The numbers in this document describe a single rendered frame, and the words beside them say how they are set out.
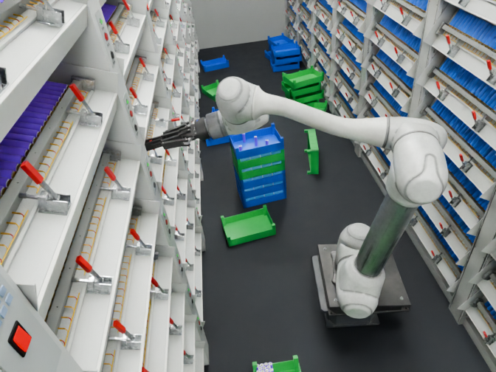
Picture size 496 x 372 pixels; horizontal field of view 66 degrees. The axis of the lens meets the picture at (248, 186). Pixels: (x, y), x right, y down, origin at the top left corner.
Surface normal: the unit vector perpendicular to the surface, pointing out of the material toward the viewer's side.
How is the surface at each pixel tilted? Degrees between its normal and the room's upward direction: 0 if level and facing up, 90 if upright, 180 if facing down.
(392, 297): 4
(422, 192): 85
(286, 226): 0
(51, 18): 90
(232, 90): 40
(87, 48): 90
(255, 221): 0
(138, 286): 20
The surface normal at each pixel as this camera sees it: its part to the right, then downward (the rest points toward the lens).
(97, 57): 0.11, 0.62
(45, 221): 0.25, -0.78
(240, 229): -0.10, -0.77
